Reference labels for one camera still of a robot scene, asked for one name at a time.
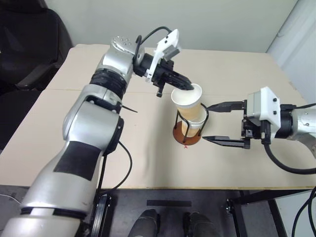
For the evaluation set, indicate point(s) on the black office chair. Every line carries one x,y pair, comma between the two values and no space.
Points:
24,49

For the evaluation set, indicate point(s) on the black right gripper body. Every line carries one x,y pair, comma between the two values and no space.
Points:
250,128

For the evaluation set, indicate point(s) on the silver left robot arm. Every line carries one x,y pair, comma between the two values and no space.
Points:
93,123

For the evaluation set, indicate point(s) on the white paper cup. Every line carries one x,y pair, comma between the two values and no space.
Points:
190,112

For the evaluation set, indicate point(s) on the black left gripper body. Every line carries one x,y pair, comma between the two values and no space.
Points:
163,74

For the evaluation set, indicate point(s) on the black ribbed bracket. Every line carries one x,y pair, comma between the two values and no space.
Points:
102,214

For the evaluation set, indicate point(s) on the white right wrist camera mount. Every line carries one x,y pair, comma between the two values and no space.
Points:
269,103

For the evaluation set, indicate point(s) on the black tape strip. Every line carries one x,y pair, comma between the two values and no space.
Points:
169,203

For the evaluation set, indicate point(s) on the dark rounded shape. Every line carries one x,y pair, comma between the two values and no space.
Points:
200,225
145,224

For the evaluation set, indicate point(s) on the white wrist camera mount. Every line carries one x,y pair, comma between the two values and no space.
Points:
168,40
269,103

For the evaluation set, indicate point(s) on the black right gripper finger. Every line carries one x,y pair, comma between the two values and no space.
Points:
227,142
224,106

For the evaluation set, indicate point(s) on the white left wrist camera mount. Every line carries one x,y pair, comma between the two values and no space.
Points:
168,40

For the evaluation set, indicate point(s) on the black table frame knob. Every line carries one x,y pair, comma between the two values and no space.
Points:
229,206

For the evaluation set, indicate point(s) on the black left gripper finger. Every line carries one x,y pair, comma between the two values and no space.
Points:
181,84
182,77

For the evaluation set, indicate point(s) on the black table frame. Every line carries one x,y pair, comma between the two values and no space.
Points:
276,217

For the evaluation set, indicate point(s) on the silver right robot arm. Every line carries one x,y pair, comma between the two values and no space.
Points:
303,121

